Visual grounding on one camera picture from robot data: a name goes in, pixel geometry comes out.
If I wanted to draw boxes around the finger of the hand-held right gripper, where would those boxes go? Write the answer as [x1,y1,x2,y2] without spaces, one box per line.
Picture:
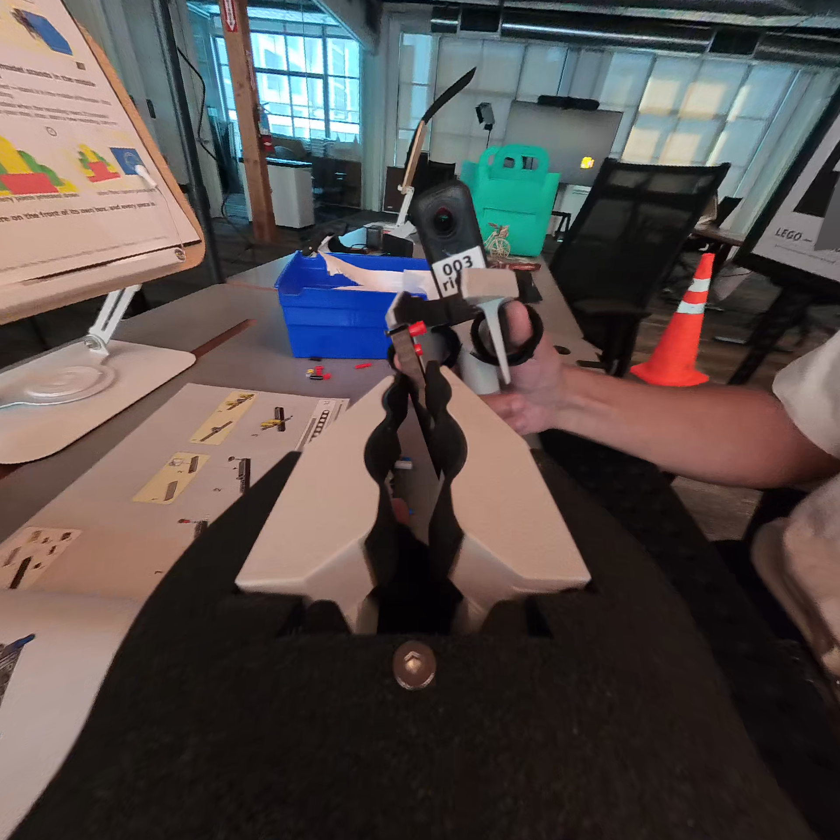
[458,268,523,386]
[385,290,429,395]

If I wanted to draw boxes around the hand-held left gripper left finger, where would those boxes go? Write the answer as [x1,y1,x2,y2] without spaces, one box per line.
[235,375,421,636]

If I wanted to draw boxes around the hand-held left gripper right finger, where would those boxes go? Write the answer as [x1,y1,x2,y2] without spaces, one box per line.
[425,361,592,636]

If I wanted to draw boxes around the black lego beam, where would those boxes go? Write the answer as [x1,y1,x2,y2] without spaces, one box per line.
[392,327,442,475]

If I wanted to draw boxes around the person's right hand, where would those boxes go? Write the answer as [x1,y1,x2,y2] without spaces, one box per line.
[487,301,573,436]

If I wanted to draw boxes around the white crumpled paper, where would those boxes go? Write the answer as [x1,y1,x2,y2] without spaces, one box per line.
[318,252,429,294]

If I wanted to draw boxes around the teal tote bag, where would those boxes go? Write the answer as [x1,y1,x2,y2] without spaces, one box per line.
[461,144,563,259]

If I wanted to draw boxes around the blue plastic bin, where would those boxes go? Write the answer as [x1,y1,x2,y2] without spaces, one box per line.
[275,251,435,360]

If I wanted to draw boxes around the black mesh office chair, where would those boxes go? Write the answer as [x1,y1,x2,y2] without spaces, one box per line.
[549,157,731,379]

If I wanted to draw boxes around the white cabinet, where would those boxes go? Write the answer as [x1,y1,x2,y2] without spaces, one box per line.
[265,157,315,230]

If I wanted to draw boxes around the open instruction booklet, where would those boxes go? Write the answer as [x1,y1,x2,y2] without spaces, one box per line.
[0,382,352,795]

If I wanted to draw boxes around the orange traffic cone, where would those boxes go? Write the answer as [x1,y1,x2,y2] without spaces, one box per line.
[630,252,717,388]

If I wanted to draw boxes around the black metal pole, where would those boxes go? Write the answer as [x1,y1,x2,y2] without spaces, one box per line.
[157,0,225,284]

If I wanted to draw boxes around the wooden board document stand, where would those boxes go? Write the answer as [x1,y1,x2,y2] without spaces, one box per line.
[0,0,206,466]

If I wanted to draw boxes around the person's white printed shirt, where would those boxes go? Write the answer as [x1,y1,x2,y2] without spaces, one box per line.
[751,331,840,683]

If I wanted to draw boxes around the black framed poster board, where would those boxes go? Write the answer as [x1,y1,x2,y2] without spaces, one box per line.
[731,98,840,284]

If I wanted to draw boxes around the printed instruction sheet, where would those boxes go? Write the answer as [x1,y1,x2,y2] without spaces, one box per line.
[0,0,202,287]

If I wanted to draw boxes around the grey wall screen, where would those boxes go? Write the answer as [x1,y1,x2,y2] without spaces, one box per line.
[502,100,624,189]

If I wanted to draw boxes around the wooden post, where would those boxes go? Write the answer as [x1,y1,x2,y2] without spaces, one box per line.
[220,0,278,245]

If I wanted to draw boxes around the black cable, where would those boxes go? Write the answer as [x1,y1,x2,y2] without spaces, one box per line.
[176,46,221,165]

